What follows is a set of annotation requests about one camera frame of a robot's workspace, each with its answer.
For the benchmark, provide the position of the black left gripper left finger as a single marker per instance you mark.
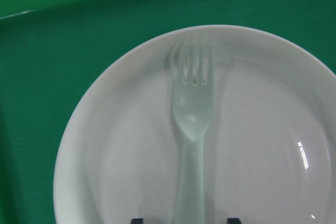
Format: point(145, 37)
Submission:
point(137, 221)

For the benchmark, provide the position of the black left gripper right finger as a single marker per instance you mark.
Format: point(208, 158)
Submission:
point(233, 221)

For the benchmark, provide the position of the pale green plastic fork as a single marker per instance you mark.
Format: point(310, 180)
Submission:
point(192, 108)

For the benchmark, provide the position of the white round plate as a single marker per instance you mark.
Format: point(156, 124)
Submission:
point(269, 152)

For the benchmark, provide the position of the green plastic tray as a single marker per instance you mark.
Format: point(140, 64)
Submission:
point(53, 50)

